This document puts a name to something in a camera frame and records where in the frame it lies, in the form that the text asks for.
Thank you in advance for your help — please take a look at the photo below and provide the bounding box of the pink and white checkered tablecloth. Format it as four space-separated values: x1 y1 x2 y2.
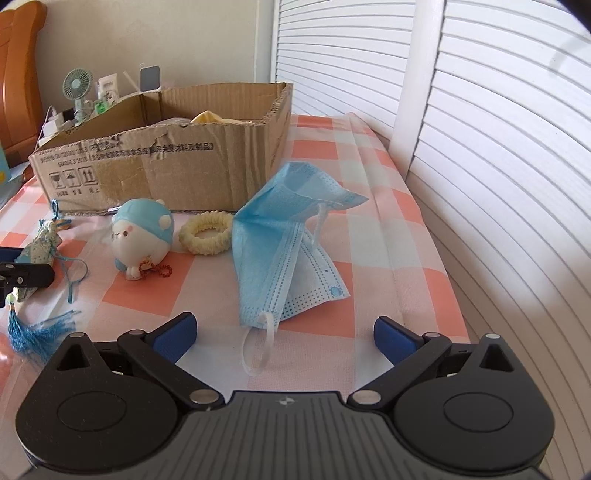
0 113 472 393

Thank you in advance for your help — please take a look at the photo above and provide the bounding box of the brown cardboard box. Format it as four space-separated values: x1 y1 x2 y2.
28 82 294 214

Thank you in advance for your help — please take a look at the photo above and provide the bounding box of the patterned sachet with blue tassel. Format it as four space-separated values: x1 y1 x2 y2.
7 198 88 365

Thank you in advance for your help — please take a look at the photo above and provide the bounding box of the wooden bed headboard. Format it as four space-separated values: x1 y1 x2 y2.
0 0 47 167

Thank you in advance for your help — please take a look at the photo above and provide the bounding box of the white louvered closet door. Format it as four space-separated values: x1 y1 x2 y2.
406 0 591 416
272 0 421 139

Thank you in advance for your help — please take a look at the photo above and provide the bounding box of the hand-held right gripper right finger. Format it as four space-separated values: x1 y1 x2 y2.
347 316 515 404

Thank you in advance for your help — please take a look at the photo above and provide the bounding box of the white power strip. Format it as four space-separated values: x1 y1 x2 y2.
39 106 65 139

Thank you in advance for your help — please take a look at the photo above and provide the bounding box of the yellow cloth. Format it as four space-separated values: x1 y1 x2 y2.
190 110 241 124

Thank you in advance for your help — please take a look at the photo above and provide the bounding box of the blue and white plush toy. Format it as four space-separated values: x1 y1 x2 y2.
110 198 175 281

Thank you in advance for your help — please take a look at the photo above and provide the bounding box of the cream hair scrunchie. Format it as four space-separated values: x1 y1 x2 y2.
178 210 234 256

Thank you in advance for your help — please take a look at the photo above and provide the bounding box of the small green desk fan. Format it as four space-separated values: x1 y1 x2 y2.
63 68 93 123

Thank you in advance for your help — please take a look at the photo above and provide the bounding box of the blue face mask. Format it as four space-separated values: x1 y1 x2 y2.
231 161 369 377

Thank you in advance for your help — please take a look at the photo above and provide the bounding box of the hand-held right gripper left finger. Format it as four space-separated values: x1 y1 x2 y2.
56 312 220 407

